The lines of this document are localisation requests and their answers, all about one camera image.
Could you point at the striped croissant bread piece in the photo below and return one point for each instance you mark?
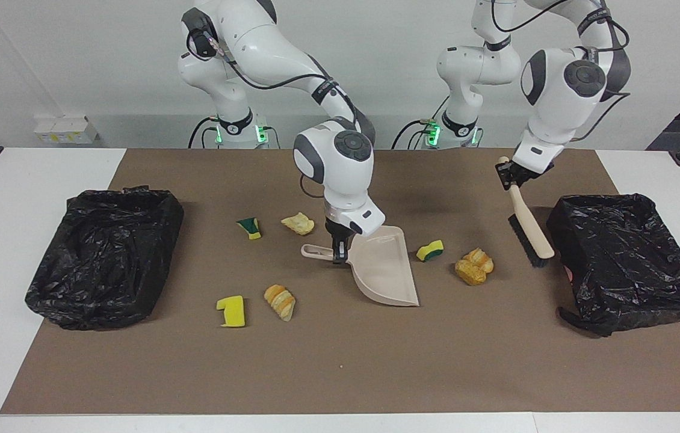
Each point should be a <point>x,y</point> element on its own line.
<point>280,302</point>

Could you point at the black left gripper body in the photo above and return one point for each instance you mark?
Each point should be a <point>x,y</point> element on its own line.
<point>529,173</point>

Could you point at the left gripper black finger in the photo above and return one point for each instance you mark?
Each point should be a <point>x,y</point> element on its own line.
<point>505,178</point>

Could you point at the beige plastic dustpan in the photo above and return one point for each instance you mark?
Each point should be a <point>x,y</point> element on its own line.
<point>382,270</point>

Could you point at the pale crumpled bread piece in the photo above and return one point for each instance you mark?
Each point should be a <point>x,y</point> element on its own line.
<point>299,224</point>

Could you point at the wavy yellow green sponge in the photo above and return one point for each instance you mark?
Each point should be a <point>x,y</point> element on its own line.
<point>430,251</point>

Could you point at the black bag lined bin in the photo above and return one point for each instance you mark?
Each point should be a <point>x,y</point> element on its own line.
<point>623,258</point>
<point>105,258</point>

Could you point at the brown bread bun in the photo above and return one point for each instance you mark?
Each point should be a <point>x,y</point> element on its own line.
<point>470,274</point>

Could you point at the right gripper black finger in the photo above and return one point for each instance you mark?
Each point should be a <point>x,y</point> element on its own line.
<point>340,252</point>

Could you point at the small striped bread roll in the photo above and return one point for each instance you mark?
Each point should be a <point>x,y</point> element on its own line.
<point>481,258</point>

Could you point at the brown table mat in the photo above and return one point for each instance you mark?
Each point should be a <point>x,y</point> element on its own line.
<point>340,373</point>

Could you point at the white wall socket boxes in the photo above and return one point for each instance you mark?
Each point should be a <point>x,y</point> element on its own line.
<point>66,130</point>

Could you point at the notched yellow sponge piece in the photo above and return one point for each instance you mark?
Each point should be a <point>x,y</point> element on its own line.
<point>233,313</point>

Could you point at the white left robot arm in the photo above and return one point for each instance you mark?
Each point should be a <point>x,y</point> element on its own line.
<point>562,90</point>

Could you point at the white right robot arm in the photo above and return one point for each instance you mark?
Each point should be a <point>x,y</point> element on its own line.
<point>340,174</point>

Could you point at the green yellow sponge wedge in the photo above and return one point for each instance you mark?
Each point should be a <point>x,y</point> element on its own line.
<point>250,228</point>

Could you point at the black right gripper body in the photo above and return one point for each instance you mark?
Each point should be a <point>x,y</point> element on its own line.
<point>337,231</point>

